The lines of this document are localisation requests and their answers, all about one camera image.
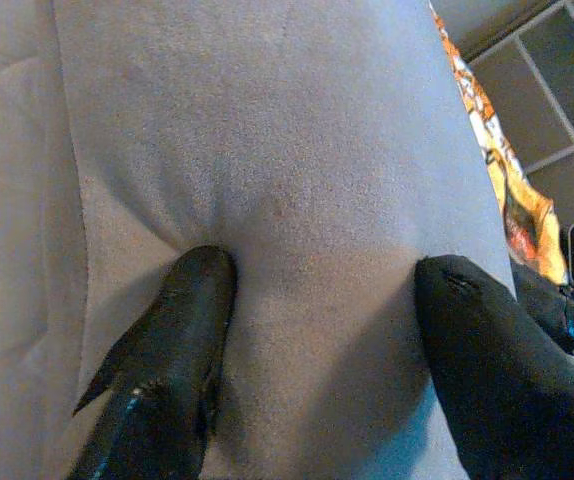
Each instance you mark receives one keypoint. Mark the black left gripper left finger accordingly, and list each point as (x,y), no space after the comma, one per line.
(177,350)

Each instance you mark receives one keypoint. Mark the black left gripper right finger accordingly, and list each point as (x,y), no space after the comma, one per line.
(497,380)

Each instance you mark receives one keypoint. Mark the yellow egg-print blanket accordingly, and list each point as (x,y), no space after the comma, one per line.
(522,200)

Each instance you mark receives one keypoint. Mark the grey plush pillow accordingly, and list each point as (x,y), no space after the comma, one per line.
(292,125)

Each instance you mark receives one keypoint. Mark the white quilted mattress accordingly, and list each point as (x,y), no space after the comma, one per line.
(7,200)

